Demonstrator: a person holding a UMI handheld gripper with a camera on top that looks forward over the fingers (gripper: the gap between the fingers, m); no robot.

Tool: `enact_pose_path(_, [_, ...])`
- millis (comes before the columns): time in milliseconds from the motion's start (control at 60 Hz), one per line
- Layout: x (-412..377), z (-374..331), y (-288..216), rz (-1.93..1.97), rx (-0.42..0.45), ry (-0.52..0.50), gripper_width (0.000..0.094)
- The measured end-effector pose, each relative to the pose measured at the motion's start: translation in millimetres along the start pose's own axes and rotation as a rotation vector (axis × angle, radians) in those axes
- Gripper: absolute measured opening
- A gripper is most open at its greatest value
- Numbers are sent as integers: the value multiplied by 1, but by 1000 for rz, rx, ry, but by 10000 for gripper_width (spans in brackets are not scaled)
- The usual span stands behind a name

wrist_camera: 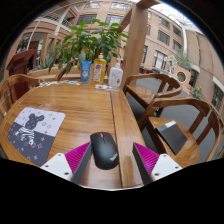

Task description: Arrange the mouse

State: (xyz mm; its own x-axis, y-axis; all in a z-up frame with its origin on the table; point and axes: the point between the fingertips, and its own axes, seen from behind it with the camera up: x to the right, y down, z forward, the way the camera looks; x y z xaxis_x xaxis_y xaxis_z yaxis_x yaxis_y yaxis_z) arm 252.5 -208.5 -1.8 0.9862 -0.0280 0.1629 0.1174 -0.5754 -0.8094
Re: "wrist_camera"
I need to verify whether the wooden post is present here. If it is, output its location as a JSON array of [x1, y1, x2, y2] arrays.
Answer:
[[119, 0, 162, 89]]

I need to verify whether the blue tube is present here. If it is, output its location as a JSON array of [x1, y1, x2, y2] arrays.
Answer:
[[80, 60, 92, 85]]

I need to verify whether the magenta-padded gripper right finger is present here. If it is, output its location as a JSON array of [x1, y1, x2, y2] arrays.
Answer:
[[131, 142, 184, 186]]

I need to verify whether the green potted plant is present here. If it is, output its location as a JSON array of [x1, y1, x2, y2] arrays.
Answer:
[[48, 18, 130, 75]]

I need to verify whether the small white packet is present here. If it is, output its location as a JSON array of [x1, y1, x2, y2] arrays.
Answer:
[[94, 84, 113, 91]]

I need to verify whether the wooden armchair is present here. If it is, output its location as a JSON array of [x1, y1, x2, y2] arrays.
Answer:
[[122, 73, 183, 118], [0, 73, 41, 124], [138, 96, 224, 169]]

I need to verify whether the black computer mouse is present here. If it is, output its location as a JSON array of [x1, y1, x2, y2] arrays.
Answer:
[[89, 131, 120, 171]]

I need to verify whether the grey bear-print mouse pad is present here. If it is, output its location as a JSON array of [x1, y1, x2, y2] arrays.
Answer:
[[7, 106, 66, 167]]

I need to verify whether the yellow liquid bottle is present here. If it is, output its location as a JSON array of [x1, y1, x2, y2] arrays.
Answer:
[[92, 52, 108, 85]]

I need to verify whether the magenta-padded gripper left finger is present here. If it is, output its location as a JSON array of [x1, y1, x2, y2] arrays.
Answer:
[[40, 141, 94, 186]]

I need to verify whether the white statue on pedestal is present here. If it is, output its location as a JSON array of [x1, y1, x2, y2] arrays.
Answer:
[[165, 54, 180, 74]]

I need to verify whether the black notebook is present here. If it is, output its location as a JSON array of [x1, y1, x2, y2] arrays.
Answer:
[[155, 120, 188, 156]]

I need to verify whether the white pump bottle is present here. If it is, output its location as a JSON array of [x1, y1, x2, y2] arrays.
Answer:
[[108, 58, 124, 88]]

